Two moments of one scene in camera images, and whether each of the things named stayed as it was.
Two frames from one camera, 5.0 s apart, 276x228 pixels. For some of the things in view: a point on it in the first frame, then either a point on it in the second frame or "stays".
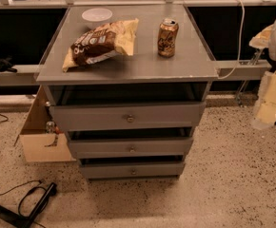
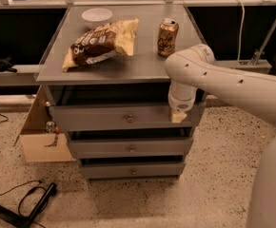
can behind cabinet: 49,127 stays
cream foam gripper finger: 267,114 → 178,116
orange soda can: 167,37 stays
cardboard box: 41,140 stays
